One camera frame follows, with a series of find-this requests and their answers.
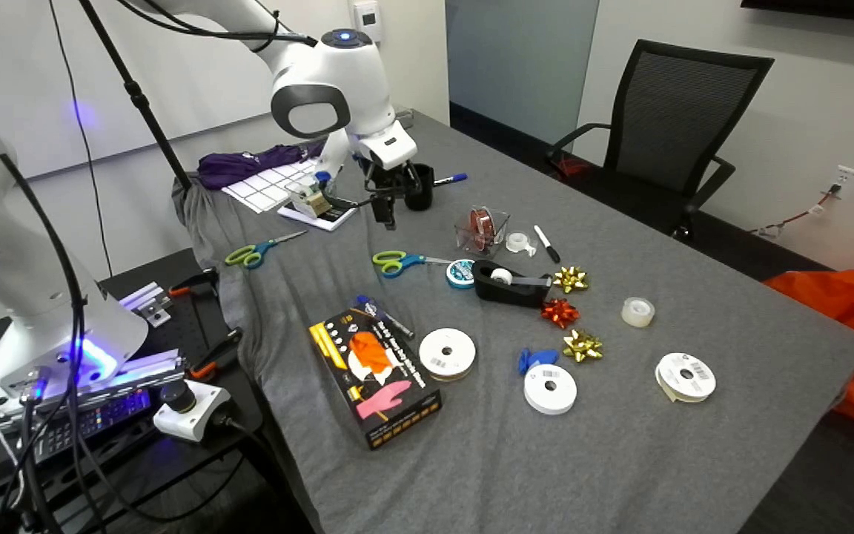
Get white wall thermostat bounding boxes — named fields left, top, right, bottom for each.
left=350, top=0, right=386, bottom=42

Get white box with black button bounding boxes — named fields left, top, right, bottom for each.
left=150, top=380, right=234, bottom=446

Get black box with orange print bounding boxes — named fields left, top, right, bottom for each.
left=304, top=305, right=443, bottom=455

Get small clear round container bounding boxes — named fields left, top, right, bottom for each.
left=500, top=228, right=540, bottom=262

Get black mesh office chair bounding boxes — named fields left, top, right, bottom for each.
left=543, top=39, right=777, bottom=239

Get white wall whiteboard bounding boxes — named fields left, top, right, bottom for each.
left=0, top=0, right=363, bottom=188

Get black equipment cart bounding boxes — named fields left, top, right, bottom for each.
left=0, top=245, right=289, bottom=534

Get blue tape roll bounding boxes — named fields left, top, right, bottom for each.
left=442, top=256, right=479, bottom=294

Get white wall outlet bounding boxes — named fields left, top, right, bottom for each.
left=827, top=164, right=854, bottom=202

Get clear tape roll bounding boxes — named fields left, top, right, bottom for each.
left=618, top=294, right=658, bottom=331

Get black marker with white cap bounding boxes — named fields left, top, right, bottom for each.
left=529, top=222, right=565, bottom=266

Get gold gift bow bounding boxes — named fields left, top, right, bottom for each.
left=549, top=265, right=589, bottom=296
left=559, top=327, right=604, bottom=364

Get black camera stand pole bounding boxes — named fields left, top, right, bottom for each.
left=77, top=0, right=199, bottom=190

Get black pen holder cup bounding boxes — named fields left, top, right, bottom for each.
left=402, top=159, right=439, bottom=214

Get black button box cable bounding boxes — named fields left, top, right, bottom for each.
left=211, top=413, right=289, bottom=478

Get green blue handled scissors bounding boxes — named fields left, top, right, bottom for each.
left=222, top=228, right=308, bottom=272
left=371, top=245, right=454, bottom=282

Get black tape dispenser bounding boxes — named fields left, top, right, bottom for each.
left=470, top=257, right=553, bottom=311

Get white ribbon spool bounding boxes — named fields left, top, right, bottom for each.
left=651, top=349, right=719, bottom=407
left=518, top=361, right=581, bottom=419
left=415, top=327, right=479, bottom=382

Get clear bag with red items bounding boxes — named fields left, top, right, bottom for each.
left=454, top=202, right=509, bottom=257

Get blue gift bow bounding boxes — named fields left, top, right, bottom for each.
left=516, top=343, right=559, bottom=380

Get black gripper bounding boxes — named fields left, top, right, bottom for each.
left=354, top=131, right=421, bottom=234

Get clear plastic stationery box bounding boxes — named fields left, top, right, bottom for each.
left=276, top=179, right=362, bottom=234

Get purple cloth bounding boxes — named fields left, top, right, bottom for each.
left=194, top=139, right=332, bottom=193

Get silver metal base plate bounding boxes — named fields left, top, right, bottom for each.
left=0, top=343, right=187, bottom=468

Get orange handled clamp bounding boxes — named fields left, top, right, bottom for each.
left=187, top=331, right=242, bottom=386
left=162, top=272, right=222, bottom=303

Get grey tablecloth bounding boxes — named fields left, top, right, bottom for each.
left=169, top=107, right=854, bottom=534

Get red gift bow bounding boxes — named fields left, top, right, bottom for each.
left=540, top=296, right=581, bottom=330

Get black wall television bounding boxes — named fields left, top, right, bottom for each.
left=737, top=0, right=854, bottom=27

